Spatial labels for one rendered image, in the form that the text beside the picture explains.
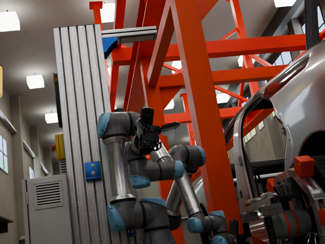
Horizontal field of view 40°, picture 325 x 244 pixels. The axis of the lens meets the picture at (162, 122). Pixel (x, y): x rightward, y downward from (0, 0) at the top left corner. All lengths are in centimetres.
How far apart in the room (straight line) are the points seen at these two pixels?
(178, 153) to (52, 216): 69
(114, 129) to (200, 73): 115
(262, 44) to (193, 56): 327
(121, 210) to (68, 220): 29
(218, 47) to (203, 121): 322
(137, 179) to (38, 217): 60
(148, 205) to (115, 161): 24
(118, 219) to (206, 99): 129
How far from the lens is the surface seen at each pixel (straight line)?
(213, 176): 281
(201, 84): 298
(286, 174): 245
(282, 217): 238
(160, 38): 402
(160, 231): 197
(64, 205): 212
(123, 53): 578
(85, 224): 215
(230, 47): 609
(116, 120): 202
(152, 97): 497
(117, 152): 199
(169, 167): 177
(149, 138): 158
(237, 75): 531
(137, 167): 172
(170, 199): 250
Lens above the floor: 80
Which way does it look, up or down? 17 degrees up
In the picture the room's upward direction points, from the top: 9 degrees counter-clockwise
